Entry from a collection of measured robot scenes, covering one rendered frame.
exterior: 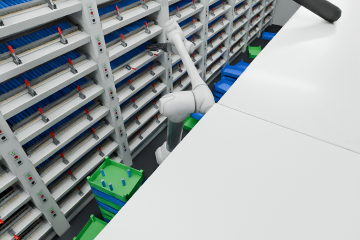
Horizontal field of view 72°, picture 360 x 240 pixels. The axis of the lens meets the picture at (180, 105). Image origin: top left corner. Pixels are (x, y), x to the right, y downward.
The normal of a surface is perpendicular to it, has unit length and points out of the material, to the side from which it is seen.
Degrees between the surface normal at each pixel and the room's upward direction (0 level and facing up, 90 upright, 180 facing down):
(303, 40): 0
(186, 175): 0
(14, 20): 19
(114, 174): 0
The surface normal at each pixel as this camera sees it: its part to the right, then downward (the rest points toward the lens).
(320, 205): -0.03, -0.79
